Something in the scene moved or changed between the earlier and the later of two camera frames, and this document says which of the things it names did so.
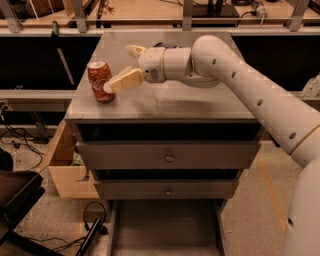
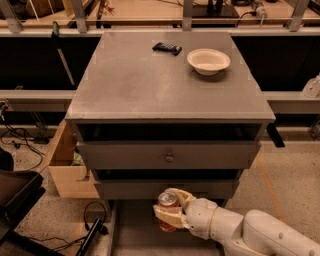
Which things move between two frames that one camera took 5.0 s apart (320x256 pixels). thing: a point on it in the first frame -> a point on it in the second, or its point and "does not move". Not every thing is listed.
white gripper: (151, 64) -> (200, 215)
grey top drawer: (165, 155) does not move
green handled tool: (56, 37) does not move
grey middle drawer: (170, 189) does not move
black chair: (20, 190) does not move
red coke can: (100, 74) -> (168, 199)
